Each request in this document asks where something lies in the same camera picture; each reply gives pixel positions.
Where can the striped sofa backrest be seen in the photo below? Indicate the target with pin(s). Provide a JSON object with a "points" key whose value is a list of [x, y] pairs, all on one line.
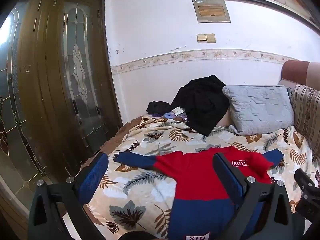
{"points": [[306, 115]]}

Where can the large black garment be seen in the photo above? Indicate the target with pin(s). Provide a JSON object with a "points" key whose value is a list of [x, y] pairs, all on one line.
{"points": [[200, 102]]}

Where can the grey wall panel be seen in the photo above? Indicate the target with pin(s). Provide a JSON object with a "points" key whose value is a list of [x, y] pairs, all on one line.
{"points": [[211, 11]]}

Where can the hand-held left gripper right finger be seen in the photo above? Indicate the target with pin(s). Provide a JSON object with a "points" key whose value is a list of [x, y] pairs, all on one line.
{"points": [[231, 178]]}

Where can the red and blue sweater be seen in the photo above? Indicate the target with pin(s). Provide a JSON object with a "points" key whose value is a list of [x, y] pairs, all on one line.
{"points": [[195, 170]]}

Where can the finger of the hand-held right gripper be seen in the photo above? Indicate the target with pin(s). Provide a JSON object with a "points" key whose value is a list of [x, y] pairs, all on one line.
{"points": [[303, 178]]}

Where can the beige cushion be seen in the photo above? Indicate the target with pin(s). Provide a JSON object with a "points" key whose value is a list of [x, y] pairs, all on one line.
{"points": [[225, 118]]}

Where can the wooden stained glass door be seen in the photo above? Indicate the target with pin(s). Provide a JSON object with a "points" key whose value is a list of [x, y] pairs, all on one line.
{"points": [[50, 80]]}

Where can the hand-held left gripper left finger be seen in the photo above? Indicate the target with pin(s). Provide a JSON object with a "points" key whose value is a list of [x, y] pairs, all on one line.
{"points": [[93, 177]]}

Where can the brown sofa bolster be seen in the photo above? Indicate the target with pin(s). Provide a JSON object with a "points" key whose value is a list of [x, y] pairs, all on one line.
{"points": [[295, 72]]}

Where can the small black cloth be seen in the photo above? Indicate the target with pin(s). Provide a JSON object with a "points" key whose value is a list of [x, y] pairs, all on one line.
{"points": [[157, 107]]}

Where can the grey quilted pillow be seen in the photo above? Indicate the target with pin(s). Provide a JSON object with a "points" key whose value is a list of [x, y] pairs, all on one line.
{"points": [[260, 107]]}

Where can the leaf print blanket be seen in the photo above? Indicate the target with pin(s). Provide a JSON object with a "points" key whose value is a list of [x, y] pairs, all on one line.
{"points": [[150, 180]]}

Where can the white paper tag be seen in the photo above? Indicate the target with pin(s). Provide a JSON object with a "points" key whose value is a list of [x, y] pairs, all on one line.
{"points": [[178, 111]]}

